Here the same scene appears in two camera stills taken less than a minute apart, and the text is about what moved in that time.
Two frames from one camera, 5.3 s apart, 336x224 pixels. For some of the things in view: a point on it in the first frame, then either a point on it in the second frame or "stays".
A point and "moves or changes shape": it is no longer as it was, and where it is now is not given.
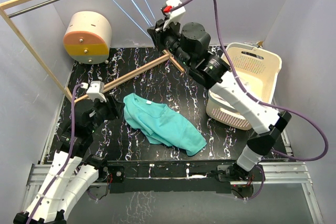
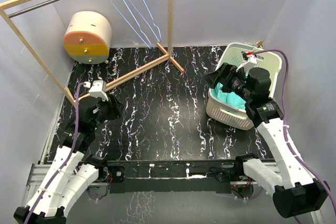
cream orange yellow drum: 88,38 stays
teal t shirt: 160,124 moves or changes shape
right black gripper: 158,35 → 222,75
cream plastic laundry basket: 258,69 stays
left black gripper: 114,107 stays
